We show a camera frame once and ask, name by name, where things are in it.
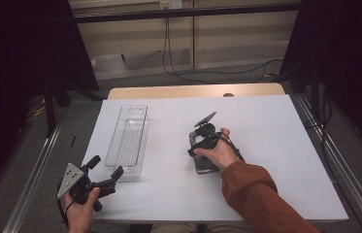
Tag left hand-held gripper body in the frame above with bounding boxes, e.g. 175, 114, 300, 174
56, 162, 105, 213

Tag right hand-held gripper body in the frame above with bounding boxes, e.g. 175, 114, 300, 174
187, 111, 221, 158

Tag clear plastic organizer bin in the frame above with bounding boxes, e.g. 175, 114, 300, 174
104, 104, 150, 180

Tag person's right hand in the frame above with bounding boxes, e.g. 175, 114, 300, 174
193, 128, 240, 169

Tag person's left hand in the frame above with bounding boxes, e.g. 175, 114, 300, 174
64, 187, 101, 233

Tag wooden table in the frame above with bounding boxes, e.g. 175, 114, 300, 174
107, 83, 286, 101

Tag black stand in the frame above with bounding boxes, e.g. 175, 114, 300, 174
43, 77, 73, 138

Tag white table mat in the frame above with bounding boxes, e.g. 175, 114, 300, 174
82, 93, 349, 223

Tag person's beige pants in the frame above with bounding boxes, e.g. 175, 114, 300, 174
148, 222, 254, 233

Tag black horizontal bar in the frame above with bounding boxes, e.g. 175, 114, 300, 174
73, 3, 301, 24

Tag black curtain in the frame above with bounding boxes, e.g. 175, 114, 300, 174
279, 0, 362, 163
0, 0, 101, 202

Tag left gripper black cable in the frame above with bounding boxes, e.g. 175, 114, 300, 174
54, 181, 75, 232

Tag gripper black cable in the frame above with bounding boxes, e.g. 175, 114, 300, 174
54, 181, 75, 232
212, 131, 247, 163

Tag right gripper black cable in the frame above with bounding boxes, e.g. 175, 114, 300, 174
212, 131, 247, 163

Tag metal floor rail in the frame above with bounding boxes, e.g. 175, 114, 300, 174
293, 92, 362, 233
1, 122, 64, 233

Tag black power cable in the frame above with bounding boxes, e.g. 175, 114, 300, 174
166, 8, 284, 78
161, 8, 214, 84

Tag yellow cable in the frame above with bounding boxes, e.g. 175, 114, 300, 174
25, 96, 48, 118

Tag white wall socket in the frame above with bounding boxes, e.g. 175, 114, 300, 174
159, 0, 183, 10

